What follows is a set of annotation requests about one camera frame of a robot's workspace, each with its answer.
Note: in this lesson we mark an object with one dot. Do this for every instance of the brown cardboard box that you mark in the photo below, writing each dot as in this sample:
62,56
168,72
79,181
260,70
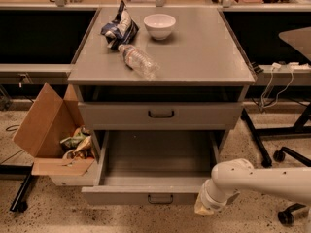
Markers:
51,119

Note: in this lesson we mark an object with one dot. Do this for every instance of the grey drawer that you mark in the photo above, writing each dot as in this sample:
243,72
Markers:
160,116
153,167

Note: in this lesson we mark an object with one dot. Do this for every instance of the white ceramic bowl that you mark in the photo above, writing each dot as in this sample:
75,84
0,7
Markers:
159,26

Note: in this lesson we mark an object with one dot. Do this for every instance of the black table leg frame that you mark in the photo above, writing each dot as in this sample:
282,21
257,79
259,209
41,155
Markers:
299,128

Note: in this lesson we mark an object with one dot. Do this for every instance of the snack wrappers in box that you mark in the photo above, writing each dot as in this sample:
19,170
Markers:
79,145

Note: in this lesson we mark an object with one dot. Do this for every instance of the black left stand leg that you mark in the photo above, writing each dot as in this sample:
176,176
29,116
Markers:
17,172

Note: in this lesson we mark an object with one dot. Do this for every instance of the blue white chip bag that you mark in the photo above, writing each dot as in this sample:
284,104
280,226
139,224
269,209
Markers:
121,30

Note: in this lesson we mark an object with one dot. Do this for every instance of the clear plastic water bottle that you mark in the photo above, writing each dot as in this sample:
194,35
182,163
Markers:
138,61

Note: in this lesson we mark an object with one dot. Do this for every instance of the grey top drawer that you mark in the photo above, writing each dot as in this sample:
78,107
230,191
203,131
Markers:
160,116

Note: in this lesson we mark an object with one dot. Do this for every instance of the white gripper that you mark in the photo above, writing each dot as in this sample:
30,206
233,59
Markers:
208,198

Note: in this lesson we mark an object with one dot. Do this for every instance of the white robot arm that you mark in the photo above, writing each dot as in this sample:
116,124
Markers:
229,178

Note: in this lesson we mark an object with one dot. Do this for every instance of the grey drawer cabinet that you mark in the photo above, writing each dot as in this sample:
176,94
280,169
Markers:
199,62

